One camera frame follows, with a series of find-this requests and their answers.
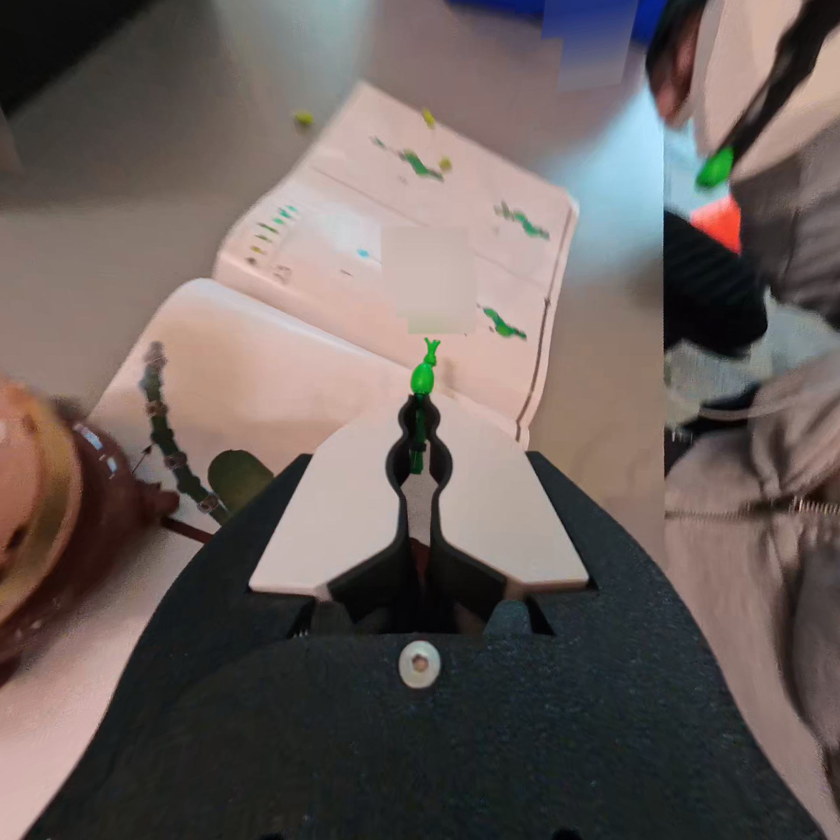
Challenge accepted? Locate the open instruction booklet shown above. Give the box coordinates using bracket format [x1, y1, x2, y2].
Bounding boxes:
[0, 80, 580, 840]

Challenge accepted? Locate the blue storage bin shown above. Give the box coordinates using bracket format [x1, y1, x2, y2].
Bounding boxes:
[446, 0, 664, 40]

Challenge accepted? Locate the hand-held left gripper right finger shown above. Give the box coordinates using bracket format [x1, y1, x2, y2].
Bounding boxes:
[423, 403, 592, 608]

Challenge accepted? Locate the toy brick potted plant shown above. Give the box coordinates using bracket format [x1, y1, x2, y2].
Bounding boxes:
[0, 374, 181, 686]

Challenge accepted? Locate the person's right hand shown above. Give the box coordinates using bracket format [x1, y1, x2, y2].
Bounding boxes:
[653, 23, 702, 129]

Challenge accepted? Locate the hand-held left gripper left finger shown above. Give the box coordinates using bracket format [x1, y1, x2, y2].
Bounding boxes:
[248, 407, 421, 610]

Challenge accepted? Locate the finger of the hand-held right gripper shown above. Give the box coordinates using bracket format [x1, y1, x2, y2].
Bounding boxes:
[725, 0, 840, 185]
[694, 0, 821, 165]

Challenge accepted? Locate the grey desk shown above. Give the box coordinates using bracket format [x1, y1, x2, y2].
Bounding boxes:
[0, 0, 665, 460]

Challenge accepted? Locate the green toy bud piece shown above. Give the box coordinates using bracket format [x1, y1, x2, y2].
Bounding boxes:
[696, 146, 736, 191]

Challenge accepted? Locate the green toy flower stem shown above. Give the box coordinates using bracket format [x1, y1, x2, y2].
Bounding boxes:
[406, 336, 442, 476]

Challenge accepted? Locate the orange traffic cone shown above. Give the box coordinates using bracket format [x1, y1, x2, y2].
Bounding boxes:
[690, 196, 744, 256]

